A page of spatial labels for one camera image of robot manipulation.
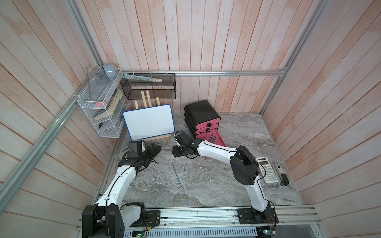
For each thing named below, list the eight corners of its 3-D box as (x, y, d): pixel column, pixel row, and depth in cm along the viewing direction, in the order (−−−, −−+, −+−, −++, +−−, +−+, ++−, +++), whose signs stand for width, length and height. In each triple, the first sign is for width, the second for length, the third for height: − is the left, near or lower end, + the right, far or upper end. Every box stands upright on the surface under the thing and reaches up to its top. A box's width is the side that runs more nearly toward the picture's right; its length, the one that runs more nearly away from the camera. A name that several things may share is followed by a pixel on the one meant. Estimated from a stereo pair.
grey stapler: (279, 188, 85) (284, 185, 81) (271, 165, 94) (274, 161, 90) (286, 188, 85) (291, 185, 81) (277, 165, 94) (281, 161, 90)
